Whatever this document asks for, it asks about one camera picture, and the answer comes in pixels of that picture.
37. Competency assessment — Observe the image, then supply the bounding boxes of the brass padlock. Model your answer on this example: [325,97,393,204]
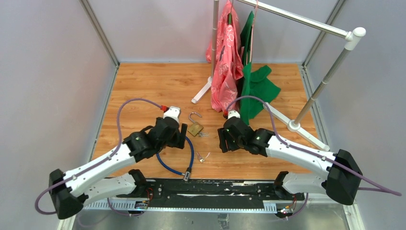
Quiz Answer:
[187,112,204,137]

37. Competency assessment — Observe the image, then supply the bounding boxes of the silver padlock keys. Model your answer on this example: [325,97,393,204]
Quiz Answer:
[198,132,209,138]

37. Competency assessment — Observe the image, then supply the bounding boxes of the small silver cable-lock keys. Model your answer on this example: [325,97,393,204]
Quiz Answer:
[196,152,211,163]

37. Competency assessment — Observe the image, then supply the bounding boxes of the blue cable lock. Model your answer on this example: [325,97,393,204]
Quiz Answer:
[156,137,195,182]

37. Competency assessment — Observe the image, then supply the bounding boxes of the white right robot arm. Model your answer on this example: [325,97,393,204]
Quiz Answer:
[217,117,362,206]

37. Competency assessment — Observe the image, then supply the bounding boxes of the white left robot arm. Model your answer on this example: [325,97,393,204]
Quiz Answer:
[49,117,188,219]

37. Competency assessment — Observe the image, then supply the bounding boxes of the pink patterned garment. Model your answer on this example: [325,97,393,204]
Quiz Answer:
[211,0,243,112]

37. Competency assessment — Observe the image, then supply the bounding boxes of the green garment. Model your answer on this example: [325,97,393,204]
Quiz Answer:
[239,12,281,125]

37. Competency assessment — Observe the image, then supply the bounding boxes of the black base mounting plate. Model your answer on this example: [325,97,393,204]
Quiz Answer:
[118,178,305,210]

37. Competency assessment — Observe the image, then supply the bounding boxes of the pink clothes hanger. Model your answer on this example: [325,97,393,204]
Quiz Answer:
[247,0,259,63]

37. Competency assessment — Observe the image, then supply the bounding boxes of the metal clothes rack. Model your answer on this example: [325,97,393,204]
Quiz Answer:
[191,0,366,151]

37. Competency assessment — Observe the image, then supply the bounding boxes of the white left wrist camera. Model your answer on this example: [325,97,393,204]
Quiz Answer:
[163,106,181,123]

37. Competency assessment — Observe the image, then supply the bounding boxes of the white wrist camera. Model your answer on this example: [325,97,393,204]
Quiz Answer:
[225,110,240,119]
[163,106,181,123]

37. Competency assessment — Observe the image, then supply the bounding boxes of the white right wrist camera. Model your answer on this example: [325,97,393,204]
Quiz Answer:
[225,110,240,119]

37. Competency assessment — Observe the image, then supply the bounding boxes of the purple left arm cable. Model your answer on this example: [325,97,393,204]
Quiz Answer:
[34,98,168,216]

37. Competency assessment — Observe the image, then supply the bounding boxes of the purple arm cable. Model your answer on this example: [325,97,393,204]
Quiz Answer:
[34,98,168,216]
[223,95,402,197]

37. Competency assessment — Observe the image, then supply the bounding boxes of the aluminium frame rail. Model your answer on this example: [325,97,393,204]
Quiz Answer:
[79,0,120,69]

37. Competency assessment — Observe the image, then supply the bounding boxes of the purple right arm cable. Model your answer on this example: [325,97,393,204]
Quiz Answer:
[223,95,402,197]

